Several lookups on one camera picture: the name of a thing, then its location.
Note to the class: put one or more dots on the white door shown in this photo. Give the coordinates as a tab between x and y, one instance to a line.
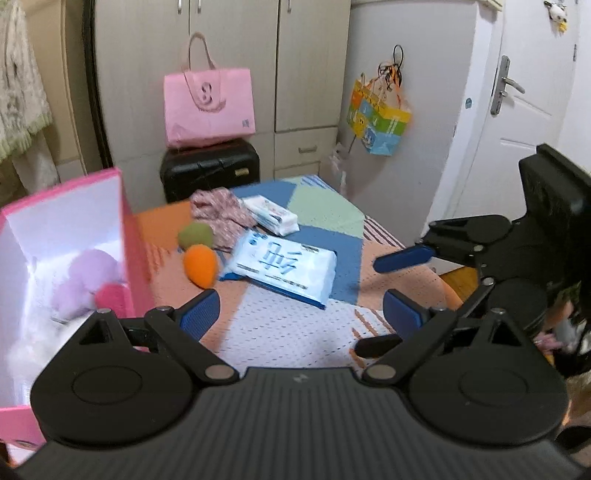
521	120

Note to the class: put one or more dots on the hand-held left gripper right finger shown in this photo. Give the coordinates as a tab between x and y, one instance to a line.
401	314

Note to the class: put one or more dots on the grey three-door wardrobe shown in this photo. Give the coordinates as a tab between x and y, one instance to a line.
304	69

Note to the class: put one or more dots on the red plush ball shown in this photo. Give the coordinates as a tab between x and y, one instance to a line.
113	297

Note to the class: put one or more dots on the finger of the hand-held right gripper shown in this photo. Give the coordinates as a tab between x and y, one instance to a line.
378	346
401	258

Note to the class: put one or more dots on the colourful paper gift bag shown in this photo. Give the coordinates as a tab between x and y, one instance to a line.
378	124

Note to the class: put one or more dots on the white plastic bag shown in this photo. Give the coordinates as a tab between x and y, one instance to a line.
339	159

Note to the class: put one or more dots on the beige tall cabinet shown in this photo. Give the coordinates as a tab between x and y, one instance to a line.
64	92

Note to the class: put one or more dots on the large blue white wipes pack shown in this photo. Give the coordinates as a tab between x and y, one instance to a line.
281	265

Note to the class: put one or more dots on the orange green carrot plush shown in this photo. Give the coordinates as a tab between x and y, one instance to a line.
201	270

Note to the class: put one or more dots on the black suitcase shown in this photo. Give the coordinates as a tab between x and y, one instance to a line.
207	170

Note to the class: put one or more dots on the pink cardboard box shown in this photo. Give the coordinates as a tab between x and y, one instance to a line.
136	258

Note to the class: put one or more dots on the pink floral cloth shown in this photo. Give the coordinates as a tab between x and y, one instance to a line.
217	207

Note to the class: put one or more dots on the small white yellow plush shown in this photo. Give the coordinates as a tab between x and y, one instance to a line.
557	13

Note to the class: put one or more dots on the fluffy white green robe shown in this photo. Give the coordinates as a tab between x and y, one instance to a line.
18	101

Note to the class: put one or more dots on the pink tote bag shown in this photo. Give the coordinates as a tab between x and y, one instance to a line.
207	110

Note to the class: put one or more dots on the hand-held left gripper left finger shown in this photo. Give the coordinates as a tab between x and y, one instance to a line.
203	309

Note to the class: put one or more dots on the purple plush toy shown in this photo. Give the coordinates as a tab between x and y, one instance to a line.
87	277

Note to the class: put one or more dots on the small white tissue pack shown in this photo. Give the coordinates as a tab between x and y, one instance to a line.
272	214

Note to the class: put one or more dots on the patchwork blanket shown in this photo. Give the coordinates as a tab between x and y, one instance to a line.
295	332

